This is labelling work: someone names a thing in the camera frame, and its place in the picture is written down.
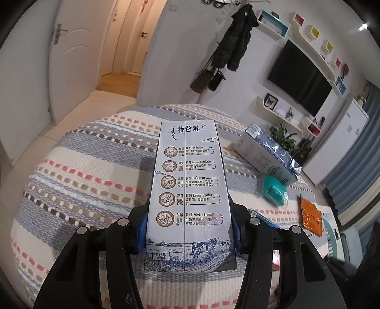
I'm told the white curved wall shelf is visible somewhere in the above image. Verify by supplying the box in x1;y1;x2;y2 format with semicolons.
255;98;309;135
292;25;342;92

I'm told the black padded jacket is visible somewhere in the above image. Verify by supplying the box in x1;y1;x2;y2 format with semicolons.
220;4;259;72

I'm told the teal plastic packet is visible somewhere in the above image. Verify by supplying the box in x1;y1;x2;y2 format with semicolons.
257;175;289;206

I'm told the black butterfly picture frame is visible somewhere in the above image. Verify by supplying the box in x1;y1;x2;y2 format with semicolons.
264;93;280;110

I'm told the panda wall clock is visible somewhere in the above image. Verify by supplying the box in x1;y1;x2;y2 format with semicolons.
202;0;235;8

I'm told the white panel door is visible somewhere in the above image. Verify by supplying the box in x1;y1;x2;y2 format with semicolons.
47;0;92;122

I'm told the light blue plastic laundry basket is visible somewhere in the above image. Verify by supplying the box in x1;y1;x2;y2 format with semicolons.
322;212;342;263

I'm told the black wall television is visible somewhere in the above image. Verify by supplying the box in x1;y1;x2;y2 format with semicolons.
266;40;333;117

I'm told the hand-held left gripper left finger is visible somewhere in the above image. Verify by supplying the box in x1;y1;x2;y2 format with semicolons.
34;204;152;309

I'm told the white box shelf blue inside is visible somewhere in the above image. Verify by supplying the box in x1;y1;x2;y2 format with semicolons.
255;9;290;40

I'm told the small blue cube shelf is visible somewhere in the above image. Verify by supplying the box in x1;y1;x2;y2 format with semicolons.
335;76;348;96

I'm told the white and blue cardboard box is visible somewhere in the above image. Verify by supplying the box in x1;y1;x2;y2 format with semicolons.
233;122;303;183

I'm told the brown hanging bag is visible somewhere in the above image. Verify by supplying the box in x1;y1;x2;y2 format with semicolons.
190;69;212;93

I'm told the green potted plant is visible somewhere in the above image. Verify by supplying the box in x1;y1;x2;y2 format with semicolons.
269;122;300;155

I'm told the white hallway door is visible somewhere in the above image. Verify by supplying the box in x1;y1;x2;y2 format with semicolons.
131;0;158;75

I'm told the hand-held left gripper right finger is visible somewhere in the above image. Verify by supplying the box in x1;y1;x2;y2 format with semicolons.
231;203;348;309

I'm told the grey printed milk carton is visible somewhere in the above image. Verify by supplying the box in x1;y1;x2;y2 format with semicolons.
143;120;238;273

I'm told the white tree coat rack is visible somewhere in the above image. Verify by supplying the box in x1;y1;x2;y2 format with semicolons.
199;0;256;104

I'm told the blue and white curtain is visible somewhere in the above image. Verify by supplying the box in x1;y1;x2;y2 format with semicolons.
327;80;380;268

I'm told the white cubby red inside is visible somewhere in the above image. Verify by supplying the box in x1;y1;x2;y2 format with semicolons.
301;116;323;135

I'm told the orange foil packet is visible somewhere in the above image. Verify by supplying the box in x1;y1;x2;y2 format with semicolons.
299;194;323;237

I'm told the white curved lower wall shelf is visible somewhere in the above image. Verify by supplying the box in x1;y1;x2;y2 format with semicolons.
255;98;309;135

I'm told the white curved upper wall shelf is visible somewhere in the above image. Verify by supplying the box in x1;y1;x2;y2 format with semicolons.
292;25;342;92

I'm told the black hanging bag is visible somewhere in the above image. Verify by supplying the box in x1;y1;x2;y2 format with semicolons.
208;70;226;92

